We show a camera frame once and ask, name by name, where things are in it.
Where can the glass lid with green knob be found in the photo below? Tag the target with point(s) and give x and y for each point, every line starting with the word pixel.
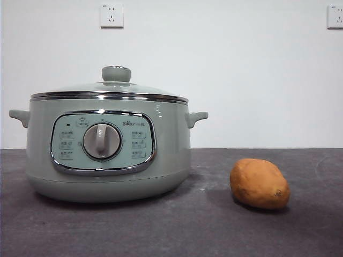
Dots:
pixel 116 73

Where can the pale green electric pot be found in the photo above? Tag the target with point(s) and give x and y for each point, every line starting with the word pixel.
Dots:
pixel 171 150

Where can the white wall socket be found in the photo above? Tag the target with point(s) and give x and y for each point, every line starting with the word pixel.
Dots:
pixel 112 16
pixel 336 16

